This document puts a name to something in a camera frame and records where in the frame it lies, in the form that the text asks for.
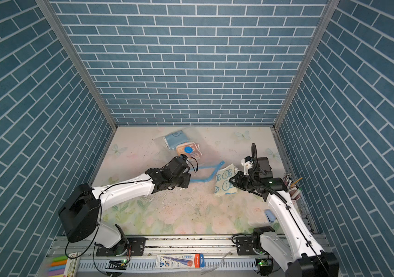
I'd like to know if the beige towel blue bunny print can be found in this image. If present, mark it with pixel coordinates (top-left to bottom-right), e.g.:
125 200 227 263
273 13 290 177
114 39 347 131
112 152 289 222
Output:
214 164 238 197

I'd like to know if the orange white patterned towel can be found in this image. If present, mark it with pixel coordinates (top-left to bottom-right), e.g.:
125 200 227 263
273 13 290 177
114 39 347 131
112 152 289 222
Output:
176 142 203 160

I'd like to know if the clear vacuum bag blue zip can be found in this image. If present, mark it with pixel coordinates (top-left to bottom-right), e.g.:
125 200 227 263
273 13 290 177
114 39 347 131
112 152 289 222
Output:
153 127 226 183

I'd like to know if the light blue towel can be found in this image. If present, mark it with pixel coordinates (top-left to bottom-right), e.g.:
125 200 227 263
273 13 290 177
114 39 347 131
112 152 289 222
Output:
163 130 189 150

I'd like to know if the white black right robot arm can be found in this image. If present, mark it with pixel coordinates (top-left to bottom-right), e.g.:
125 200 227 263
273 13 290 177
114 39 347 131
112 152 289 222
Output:
229 144 340 277

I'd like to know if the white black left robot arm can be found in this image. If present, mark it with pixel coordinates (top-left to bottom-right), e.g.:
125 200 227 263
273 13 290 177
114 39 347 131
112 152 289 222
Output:
58 155 198 256

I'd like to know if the blue vacuum bag valve cap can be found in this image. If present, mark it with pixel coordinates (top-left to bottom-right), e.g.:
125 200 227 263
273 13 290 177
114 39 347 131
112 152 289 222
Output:
184 146 194 154

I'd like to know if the small blue cloth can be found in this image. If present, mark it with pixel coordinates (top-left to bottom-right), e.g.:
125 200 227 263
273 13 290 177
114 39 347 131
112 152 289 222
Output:
264 210 277 224

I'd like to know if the cup of tools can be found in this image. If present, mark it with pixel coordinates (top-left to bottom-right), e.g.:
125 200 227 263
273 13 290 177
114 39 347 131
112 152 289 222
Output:
283 173 303 202

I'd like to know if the red blue toothpaste box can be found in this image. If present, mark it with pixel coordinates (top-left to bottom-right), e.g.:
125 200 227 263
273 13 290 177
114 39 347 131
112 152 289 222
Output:
155 253 206 269

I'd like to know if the clear plastic wrapper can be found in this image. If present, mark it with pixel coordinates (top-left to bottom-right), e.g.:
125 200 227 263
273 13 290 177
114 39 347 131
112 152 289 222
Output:
200 251 235 275

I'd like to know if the coloured marker pack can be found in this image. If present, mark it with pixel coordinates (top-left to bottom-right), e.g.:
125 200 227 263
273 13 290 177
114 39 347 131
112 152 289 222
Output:
46 255 68 277

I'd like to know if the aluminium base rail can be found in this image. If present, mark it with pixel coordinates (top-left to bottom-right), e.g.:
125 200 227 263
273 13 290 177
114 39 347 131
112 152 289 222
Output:
37 235 260 277

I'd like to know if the aluminium corner post right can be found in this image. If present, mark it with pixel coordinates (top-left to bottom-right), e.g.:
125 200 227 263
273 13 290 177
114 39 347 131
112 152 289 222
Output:
274 0 340 130

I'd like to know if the aluminium corner post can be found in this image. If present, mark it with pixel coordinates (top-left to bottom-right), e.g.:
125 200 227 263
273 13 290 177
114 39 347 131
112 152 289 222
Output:
35 0 118 132
274 0 340 130

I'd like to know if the aluminium corner post left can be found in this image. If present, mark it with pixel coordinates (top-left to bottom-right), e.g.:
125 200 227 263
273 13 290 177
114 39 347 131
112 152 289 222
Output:
35 0 118 132

